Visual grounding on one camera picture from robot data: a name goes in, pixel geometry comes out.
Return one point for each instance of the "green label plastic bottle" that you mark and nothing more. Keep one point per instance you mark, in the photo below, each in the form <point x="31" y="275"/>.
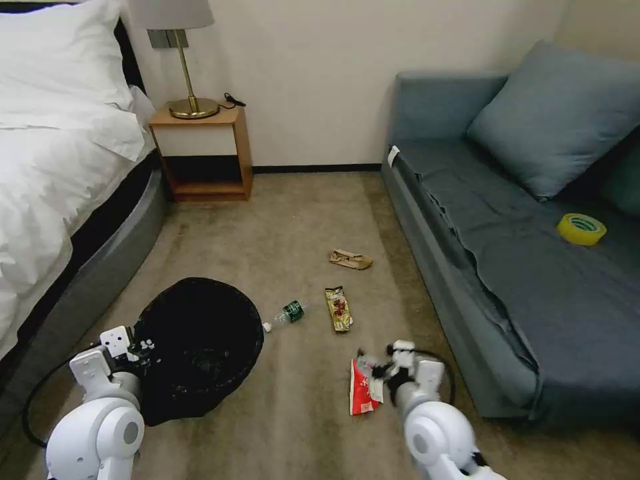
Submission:
<point x="291" y="310"/>

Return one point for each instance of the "white pillow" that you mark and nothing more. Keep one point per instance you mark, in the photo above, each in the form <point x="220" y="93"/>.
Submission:
<point x="55" y="55"/>

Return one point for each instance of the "grey wall switch plate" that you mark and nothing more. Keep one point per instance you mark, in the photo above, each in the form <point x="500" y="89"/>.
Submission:
<point x="165" y="39"/>

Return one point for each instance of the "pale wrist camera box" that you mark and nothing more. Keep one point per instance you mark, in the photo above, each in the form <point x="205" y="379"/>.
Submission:
<point x="403" y="354"/>
<point x="115" y="342"/>

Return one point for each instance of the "brass table lamp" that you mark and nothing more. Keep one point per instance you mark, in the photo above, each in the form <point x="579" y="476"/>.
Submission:
<point x="192" y="106"/>

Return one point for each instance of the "grey bed base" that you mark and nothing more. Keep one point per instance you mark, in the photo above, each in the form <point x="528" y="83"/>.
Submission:
<point x="110" y="260"/>

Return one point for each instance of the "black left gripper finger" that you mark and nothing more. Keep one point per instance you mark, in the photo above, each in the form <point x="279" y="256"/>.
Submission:
<point x="151" y="359"/>
<point x="142" y="344"/>

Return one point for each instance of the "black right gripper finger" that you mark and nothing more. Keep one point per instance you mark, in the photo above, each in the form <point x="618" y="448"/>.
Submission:
<point x="390" y="348"/>
<point x="379" y="372"/>

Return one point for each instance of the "black trash bin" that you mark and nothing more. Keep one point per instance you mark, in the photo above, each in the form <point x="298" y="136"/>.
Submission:
<point x="200" y="345"/>

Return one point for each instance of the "red snack wrapper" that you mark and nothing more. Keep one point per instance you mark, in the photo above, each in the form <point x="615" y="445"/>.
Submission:
<point x="364" y="395"/>

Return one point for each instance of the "yellow tape roll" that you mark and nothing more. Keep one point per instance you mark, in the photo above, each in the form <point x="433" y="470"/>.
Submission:
<point x="582" y="230"/>

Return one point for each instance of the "white sofa tag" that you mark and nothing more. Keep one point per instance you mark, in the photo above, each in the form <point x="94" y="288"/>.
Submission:
<point x="393" y="155"/>

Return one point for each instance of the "white duvet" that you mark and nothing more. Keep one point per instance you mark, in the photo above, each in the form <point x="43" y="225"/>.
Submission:
<point x="50" y="200"/>

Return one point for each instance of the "dark green cushion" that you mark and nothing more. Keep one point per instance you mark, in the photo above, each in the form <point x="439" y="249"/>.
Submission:
<point x="625" y="185"/>

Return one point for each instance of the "gold snack wrapper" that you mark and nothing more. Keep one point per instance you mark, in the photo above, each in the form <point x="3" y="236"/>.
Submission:
<point x="338" y="310"/>

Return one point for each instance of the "dark blue sofa sheet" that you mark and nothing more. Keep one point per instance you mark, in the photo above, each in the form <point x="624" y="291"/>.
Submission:
<point x="550" y="290"/>

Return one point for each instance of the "wooden nightstand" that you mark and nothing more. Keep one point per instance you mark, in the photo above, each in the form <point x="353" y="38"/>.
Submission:
<point x="200" y="132"/>

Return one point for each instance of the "crumpled brown wrapper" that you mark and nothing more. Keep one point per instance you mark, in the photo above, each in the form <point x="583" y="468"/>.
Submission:
<point x="350" y="260"/>

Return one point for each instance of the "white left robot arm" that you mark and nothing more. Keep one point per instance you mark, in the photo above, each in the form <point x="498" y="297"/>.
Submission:
<point x="95" y="440"/>

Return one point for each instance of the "blue cushion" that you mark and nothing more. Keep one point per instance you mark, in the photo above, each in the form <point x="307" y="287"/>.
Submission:
<point x="550" y="115"/>

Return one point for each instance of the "black headboard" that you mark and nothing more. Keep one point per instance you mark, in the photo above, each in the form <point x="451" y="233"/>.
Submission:
<point x="129" y="55"/>

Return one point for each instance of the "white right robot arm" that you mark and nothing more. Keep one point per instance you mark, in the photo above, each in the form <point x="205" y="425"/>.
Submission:
<point x="437" y="435"/>

